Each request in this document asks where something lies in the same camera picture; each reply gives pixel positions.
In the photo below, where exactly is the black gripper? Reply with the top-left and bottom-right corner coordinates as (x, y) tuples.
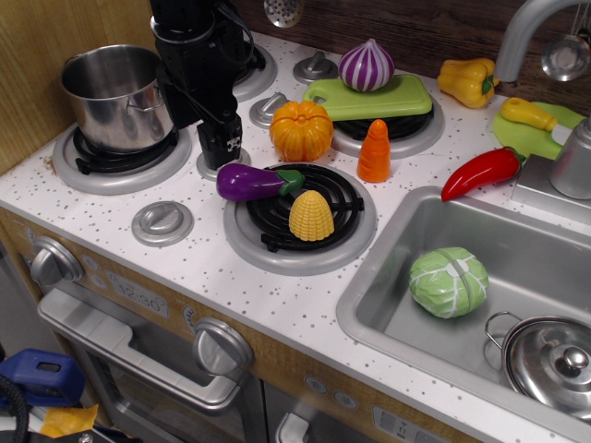
(156, 39), (244, 169)

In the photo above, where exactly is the purple toy eggplant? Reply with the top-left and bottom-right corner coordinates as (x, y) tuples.
(216, 163), (306, 202)

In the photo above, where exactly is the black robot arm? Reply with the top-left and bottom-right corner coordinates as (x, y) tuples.
(151, 1), (254, 170)

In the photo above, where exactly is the stainless steel pot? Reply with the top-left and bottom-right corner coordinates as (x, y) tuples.
(61, 44), (174, 153)

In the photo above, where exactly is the small steel lidded pot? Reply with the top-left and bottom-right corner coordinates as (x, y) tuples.
(485, 311), (590, 423)

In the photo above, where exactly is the silver stovetop knob middle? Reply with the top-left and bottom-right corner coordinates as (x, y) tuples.
(196, 149), (252, 182)

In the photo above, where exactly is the silver stovetop knob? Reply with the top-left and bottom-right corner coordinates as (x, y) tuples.
(196, 149), (252, 182)
(131, 201), (194, 247)
(249, 92), (288, 129)
(293, 51), (338, 84)

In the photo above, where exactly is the silver stovetop knob upper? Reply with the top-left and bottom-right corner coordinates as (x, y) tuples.
(249, 92), (288, 129)

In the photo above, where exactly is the back left stove burner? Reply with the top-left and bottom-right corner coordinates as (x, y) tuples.
(233, 44), (277, 102)

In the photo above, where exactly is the stove burner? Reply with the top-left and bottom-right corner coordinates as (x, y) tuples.
(216, 162), (378, 276)
(53, 126), (192, 196)
(332, 103), (445, 160)
(233, 44), (277, 102)

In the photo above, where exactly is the orange toy pumpkin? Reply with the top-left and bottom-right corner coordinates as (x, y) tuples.
(269, 101), (334, 162)

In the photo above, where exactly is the front centre stove burner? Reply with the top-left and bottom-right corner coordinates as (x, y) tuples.
(216, 162), (378, 276)

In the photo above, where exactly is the silver stovetop knob front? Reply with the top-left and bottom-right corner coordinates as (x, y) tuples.
(131, 201), (194, 247)

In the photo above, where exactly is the silver stovetop knob back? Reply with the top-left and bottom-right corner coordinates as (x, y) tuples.
(293, 51), (338, 84)

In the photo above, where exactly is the yellow toy corn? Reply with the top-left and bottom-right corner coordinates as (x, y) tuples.
(289, 190), (335, 242)

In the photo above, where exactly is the front left stove burner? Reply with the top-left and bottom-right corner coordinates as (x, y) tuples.
(53, 126), (192, 196)

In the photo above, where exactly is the hanging perforated steel spoon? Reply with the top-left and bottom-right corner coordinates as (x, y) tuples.
(263, 0), (305, 29)

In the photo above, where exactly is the orange toy carrot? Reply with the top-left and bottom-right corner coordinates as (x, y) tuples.
(356, 119), (391, 183)

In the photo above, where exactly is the purple striped toy onion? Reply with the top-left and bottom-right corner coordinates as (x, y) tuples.
(338, 38), (395, 92)

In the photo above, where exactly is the back right stove burner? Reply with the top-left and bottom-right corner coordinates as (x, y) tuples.
(332, 103), (445, 160)

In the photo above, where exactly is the green toy cutting board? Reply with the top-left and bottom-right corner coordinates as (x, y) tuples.
(303, 74), (432, 121)

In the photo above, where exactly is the silver oven knob right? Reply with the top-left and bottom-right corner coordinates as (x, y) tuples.
(192, 317), (254, 377)

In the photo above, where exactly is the silver oven knob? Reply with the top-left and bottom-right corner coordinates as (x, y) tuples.
(192, 317), (254, 377)
(30, 235), (84, 287)

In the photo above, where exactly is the silver oven knob left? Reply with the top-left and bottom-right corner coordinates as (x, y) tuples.
(30, 235), (84, 287)

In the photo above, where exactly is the yellow toy bell pepper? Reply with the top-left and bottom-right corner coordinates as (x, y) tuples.
(437, 57), (500, 109)

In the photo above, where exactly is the green toy cabbage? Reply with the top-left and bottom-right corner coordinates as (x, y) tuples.
(409, 247), (489, 319)

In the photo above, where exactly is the red toy chili pepper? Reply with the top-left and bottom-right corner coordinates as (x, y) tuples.
(440, 147), (526, 202)

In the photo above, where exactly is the silver sink basin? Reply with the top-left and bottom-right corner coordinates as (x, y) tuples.
(337, 187), (590, 442)

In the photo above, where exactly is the silver faucet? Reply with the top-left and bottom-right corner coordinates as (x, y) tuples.
(494, 0), (591, 214)

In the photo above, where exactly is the silver oven door handle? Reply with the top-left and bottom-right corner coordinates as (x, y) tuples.
(38, 289), (240, 415)

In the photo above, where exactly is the toy knife yellow handle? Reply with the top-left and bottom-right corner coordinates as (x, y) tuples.
(501, 98), (573, 145)

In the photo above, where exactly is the black cable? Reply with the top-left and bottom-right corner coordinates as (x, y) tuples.
(0, 373), (32, 443)

